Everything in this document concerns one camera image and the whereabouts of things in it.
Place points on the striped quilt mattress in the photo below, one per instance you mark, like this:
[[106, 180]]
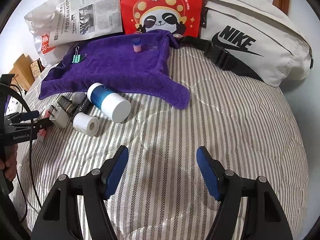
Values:
[[245, 124]]

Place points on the blue white cylindrical bottle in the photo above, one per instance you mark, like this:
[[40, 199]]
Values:
[[113, 105]]

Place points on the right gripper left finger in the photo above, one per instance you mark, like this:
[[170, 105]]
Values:
[[112, 171]]

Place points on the patterned brown box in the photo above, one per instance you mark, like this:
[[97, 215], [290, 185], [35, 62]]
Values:
[[36, 68]]

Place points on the pink white pen tube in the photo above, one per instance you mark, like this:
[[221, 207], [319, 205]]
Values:
[[42, 133]]

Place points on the folded newspaper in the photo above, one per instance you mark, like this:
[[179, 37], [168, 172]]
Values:
[[78, 20]]

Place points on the black marker tube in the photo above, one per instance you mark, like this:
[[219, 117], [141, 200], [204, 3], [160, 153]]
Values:
[[84, 107]]

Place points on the clear plastic cap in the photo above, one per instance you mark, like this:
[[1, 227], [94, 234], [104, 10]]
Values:
[[152, 45]]

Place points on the white usb charger plug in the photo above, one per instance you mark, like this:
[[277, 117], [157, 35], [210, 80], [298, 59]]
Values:
[[58, 117]]

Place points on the black gold lighter box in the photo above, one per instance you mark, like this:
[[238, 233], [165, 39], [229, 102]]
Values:
[[66, 105]]

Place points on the purple towel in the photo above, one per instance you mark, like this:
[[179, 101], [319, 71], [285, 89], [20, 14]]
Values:
[[113, 62]]

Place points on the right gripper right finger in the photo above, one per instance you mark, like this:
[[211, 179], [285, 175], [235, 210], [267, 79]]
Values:
[[212, 172]]

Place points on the person left hand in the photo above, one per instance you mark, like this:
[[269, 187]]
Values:
[[10, 162]]

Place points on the white Nike waist bag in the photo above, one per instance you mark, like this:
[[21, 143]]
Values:
[[252, 38]]

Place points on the red panda paper bag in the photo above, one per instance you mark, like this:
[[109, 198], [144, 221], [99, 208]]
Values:
[[179, 17]]

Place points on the green binder clip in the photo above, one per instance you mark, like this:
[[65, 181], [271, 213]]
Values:
[[77, 58]]

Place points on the white Miniso plastic bag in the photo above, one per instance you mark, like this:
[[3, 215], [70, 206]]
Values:
[[39, 22]]

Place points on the white tape roll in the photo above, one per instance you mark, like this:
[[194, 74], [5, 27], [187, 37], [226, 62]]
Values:
[[86, 124]]

